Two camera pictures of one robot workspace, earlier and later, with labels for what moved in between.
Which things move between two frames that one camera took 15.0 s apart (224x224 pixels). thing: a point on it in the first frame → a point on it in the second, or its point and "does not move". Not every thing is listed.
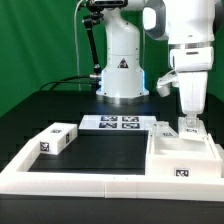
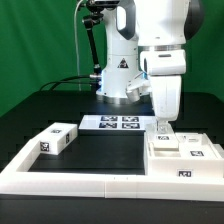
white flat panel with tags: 118,122 does not move
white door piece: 191,133 → 195,146
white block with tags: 57,138 does not move
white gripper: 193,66 → 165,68
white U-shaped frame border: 107,185 does not move
